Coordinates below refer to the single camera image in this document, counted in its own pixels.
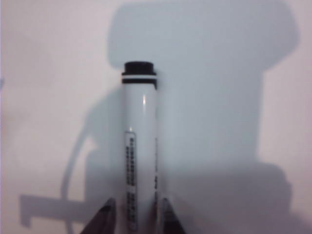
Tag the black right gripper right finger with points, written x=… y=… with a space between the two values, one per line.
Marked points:
x=170 y=219

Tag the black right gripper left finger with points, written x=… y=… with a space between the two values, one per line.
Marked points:
x=102 y=219

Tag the white marker black cap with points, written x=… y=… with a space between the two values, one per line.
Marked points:
x=139 y=122

